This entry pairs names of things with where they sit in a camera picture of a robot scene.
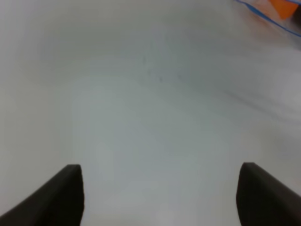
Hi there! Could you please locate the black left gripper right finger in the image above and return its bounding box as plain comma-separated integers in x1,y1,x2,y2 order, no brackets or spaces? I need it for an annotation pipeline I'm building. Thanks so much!
236,162,301,226

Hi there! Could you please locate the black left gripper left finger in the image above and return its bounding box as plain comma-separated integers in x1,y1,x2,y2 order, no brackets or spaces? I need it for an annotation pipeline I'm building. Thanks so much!
0,164,84,226

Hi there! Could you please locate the clear blue-zip plastic bag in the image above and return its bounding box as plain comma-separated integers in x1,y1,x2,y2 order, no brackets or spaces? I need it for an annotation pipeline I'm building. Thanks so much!
237,0,301,38

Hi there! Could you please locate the orange fruit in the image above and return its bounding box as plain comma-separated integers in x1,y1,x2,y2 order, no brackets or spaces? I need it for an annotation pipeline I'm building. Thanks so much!
269,0,301,19

